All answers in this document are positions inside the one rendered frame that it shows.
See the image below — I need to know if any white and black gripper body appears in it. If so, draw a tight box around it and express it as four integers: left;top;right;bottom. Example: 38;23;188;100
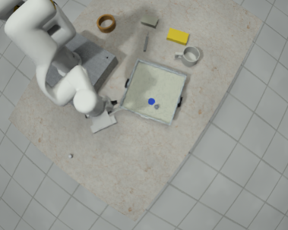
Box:
105;97;114;112

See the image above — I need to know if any white mug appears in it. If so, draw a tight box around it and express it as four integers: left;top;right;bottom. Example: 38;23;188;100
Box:
175;46;200;67

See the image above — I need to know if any yellow rectangular block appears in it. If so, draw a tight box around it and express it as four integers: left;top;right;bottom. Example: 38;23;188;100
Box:
166;28;189;46

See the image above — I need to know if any brown tape roll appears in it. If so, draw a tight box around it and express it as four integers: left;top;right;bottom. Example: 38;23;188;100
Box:
97;14;116;33

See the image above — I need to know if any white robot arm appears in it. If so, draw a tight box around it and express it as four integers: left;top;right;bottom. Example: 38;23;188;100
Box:
0;0;118;134

